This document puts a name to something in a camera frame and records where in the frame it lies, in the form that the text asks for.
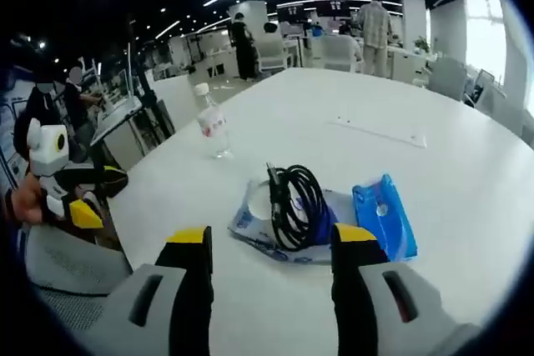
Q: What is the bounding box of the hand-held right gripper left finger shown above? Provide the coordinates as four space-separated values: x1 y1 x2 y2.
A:
103 224 215 356

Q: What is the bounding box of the green potted plant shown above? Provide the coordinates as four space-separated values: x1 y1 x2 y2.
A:
412 34 431 56

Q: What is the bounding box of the blue tissue pack item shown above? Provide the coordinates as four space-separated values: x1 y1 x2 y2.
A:
351 172 419 263

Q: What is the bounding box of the clear bag with blue item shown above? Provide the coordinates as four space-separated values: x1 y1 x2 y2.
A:
227 178 335 265

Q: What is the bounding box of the clear plastic bottle item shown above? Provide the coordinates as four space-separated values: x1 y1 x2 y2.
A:
192 83 234 160

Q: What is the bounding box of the white table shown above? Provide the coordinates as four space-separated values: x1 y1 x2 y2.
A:
103 67 534 356

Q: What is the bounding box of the person's left hand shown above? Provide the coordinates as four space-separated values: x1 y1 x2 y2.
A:
7 176 58 227

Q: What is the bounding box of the white office chair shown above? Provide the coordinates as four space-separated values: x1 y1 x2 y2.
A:
320 34 360 72

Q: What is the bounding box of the black cable item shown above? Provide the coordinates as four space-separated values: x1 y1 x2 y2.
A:
264 162 330 253

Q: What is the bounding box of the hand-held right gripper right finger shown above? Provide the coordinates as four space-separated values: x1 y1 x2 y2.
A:
331 222 483 356

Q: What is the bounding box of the white chair with black headrest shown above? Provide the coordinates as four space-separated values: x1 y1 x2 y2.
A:
256 22 293 73

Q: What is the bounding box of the white desk with black legs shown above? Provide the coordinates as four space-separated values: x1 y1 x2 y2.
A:
89 95 145 165

